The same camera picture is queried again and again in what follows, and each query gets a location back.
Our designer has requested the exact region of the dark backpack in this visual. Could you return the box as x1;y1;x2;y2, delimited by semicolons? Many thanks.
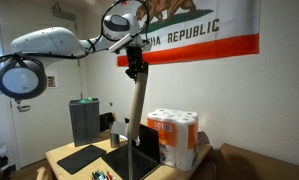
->
198;131;213;147

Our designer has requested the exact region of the black laptop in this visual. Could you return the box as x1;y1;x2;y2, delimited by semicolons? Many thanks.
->
101;123;163;180

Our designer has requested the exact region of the grey door closer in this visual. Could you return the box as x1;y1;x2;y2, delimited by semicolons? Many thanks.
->
52;1;78;22

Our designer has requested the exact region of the curved wooden frame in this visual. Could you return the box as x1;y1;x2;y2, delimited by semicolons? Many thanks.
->
35;166;52;180

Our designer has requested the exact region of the metal tissue roll holder stand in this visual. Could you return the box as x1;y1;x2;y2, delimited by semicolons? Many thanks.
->
126;138;135;180

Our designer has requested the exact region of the black flat pad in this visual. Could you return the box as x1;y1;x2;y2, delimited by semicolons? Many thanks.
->
56;144;108;176

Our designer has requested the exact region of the coloured marker pens pack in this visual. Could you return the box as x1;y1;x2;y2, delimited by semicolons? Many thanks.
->
90;169;117;180

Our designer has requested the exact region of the paper towel rolls pack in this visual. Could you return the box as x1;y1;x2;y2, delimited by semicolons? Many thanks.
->
146;108;201;173

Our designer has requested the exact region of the brown armchair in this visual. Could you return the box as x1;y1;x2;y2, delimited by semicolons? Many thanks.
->
218;143;299;180

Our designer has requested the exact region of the grey plastic bin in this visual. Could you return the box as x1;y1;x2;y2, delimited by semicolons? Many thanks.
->
68;97;101;148

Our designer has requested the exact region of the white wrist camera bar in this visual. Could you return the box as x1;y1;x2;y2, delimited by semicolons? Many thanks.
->
107;33;134;55

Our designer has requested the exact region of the steel tumbler cup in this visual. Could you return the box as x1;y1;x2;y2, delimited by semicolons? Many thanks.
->
109;132;121;149

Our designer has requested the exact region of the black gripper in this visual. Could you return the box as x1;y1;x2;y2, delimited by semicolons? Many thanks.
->
124;46;150;81

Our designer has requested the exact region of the black box behind bin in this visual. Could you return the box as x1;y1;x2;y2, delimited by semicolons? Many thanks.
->
99;112;118;133

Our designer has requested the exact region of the California Republic flag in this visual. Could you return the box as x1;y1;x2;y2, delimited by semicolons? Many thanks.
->
117;0;261;68

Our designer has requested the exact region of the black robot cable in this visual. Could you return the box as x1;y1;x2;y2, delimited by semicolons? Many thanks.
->
0;0;151;66

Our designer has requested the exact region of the metal door handle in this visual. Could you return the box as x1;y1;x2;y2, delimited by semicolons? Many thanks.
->
16;104;32;113

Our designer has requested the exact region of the small photo on door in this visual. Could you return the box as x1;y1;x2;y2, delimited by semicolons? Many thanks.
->
46;75;57;89

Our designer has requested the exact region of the brown cardboard tissue roll tube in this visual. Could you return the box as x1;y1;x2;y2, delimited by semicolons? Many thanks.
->
109;71;150;141

